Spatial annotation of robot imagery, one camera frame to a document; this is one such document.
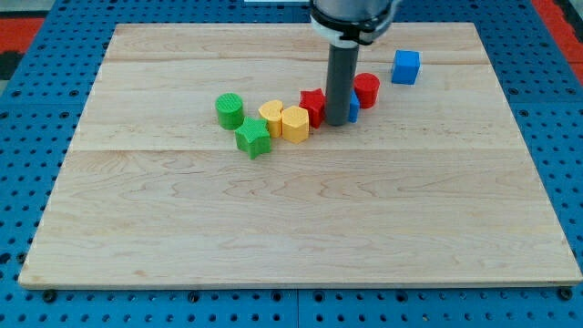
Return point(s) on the small blue block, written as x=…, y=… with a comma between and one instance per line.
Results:
x=354, y=108

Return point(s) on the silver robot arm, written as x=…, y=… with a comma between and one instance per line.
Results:
x=351, y=23

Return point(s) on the yellow hexagon block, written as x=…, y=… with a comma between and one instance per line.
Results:
x=295, y=124

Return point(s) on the green star block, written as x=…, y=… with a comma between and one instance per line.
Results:
x=253, y=137

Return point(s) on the yellow heart block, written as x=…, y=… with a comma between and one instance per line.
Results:
x=271, y=112

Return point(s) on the red star block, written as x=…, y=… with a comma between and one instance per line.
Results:
x=314, y=102

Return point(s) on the green cylinder block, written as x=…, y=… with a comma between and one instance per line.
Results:
x=229, y=108

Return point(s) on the red cylinder block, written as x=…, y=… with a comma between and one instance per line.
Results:
x=366, y=87

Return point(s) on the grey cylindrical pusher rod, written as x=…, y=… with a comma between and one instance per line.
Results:
x=341, y=68

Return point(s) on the wooden board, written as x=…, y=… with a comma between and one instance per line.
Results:
x=433, y=187

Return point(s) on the blue cube block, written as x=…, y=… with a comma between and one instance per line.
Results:
x=406, y=66

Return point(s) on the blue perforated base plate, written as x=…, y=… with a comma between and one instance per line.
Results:
x=44, y=99

